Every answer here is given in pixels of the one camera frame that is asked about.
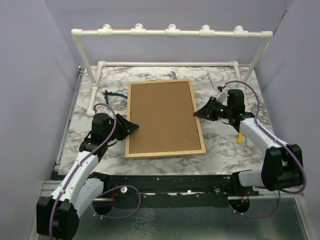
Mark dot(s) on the large grey wrench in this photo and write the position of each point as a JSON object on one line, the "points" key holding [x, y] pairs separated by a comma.
{"points": [[172, 75]]}

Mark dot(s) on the blue handled pliers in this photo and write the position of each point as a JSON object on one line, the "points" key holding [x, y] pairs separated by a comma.
{"points": [[107, 94]]}

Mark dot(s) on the small yellow screwdriver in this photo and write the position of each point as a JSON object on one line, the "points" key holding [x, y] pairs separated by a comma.
{"points": [[239, 138]]}

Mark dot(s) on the wooden picture frame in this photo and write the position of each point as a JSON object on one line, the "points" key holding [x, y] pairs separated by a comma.
{"points": [[164, 111]]}

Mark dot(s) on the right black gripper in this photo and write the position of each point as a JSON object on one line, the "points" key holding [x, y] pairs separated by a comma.
{"points": [[207, 111]]}

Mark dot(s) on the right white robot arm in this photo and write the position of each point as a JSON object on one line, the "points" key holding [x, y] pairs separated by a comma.
{"points": [[282, 165]]}

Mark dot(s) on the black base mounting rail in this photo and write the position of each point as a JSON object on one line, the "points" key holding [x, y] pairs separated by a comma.
{"points": [[172, 191]]}

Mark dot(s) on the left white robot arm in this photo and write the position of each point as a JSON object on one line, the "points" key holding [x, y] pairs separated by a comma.
{"points": [[58, 215]]}

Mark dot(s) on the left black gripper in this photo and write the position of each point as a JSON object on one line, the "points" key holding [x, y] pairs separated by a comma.
{"points": [[127, 127]]}

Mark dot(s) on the small silver wrench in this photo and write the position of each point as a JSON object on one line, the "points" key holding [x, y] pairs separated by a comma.
{"points": [[245, 142]]}

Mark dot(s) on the white PVC pipe rack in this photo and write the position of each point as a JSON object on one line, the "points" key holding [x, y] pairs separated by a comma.
{"points": [[170, 32]]}

